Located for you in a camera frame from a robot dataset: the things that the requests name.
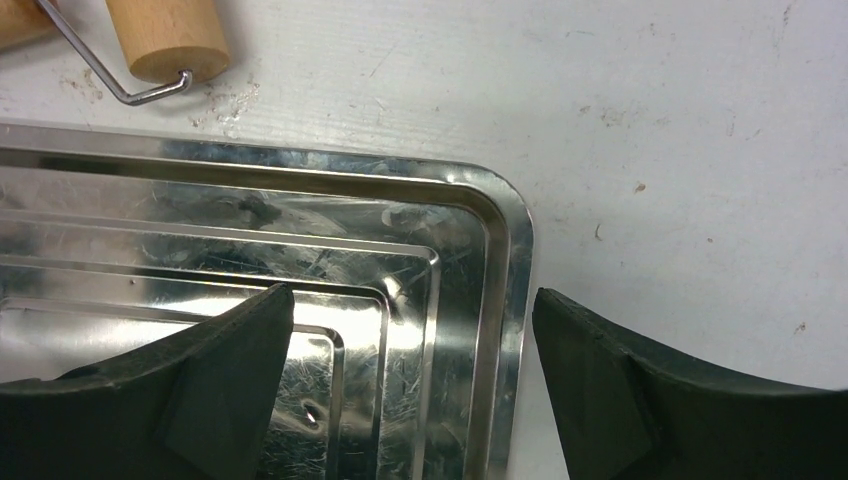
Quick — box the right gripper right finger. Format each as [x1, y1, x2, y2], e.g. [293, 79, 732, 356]
[532, 288, 847, 479]

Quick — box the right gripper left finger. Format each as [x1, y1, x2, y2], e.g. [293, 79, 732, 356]
[1, 284, 294, 479]

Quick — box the stainless steel tray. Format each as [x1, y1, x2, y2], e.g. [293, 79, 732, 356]
[1, 124, 534, 479]

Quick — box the wooden rolling pin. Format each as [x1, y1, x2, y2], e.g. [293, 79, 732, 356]
[1, 1, 231, 106]

